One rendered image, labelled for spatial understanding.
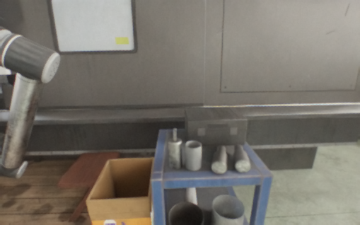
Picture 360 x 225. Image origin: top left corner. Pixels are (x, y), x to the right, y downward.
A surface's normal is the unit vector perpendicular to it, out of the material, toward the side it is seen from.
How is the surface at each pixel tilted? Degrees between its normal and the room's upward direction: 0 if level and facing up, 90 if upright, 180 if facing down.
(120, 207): 90
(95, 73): 86
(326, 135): 90
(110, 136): 90
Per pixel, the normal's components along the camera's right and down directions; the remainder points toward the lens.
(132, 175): 0.07, 0.31
